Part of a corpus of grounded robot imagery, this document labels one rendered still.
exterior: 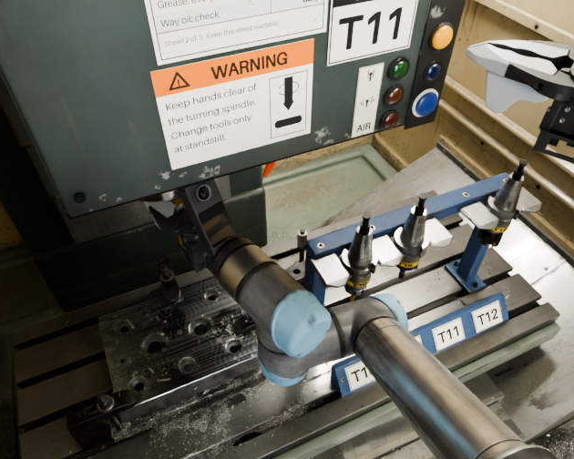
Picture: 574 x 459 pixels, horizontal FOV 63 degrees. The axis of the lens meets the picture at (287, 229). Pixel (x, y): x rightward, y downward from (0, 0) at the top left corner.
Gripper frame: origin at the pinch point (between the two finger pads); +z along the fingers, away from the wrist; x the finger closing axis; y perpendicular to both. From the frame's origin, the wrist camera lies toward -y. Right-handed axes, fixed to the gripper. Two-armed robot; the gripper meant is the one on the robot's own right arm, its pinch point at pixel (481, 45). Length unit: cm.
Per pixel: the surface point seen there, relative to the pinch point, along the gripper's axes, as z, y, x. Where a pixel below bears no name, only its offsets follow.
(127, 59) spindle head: 21.0, -3.7, -27.4
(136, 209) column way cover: 77, 68, 3
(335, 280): 10.9, 42.3, -4.5
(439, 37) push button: 4.3, 0.0, -0.5
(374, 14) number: 9.0, -3.5, -7.2
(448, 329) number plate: -8, 69, 17
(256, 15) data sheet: 15.2, -5.3, -17.6
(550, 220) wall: -18, 72, 70
